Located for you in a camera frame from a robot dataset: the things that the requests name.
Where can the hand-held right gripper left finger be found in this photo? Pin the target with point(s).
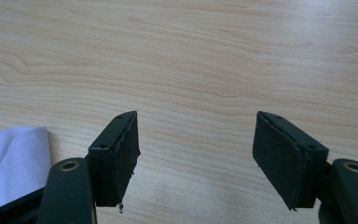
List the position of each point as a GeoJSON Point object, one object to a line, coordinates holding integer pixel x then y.
{"type": "Point", "coordinates": [115, 168]}

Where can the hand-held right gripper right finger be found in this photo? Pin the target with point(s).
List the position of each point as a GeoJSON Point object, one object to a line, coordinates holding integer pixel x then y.
{"type": "Point", "coordinates": [284, 161]}

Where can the white cloth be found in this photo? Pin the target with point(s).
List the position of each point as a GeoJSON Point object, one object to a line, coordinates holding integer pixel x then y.
{"type": "Point", "coordinates": [12, 161]}

